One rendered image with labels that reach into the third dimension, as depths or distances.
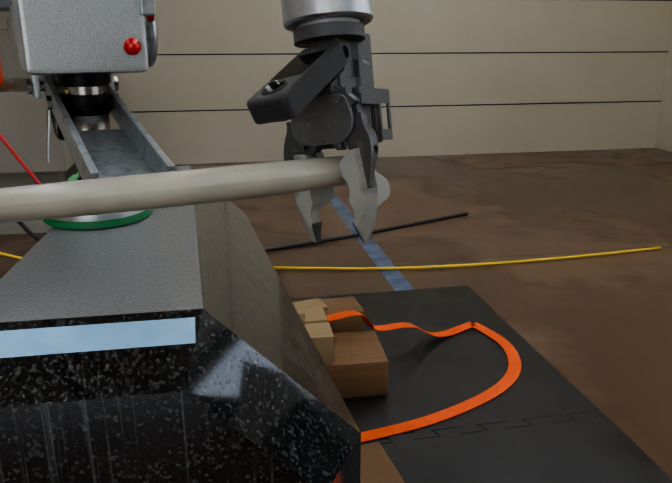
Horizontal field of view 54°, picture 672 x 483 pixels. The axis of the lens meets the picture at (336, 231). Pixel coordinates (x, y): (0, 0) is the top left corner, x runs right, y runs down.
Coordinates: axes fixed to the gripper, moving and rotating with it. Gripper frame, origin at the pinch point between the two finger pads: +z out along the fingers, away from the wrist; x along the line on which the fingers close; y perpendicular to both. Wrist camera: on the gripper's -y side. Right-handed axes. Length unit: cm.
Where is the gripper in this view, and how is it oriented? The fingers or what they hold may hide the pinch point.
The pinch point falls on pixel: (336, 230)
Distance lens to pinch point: 65.6
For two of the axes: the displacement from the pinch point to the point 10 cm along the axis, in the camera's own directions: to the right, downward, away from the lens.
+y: 5.4, -1.4, 8.3
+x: -8.4, 0.2, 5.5
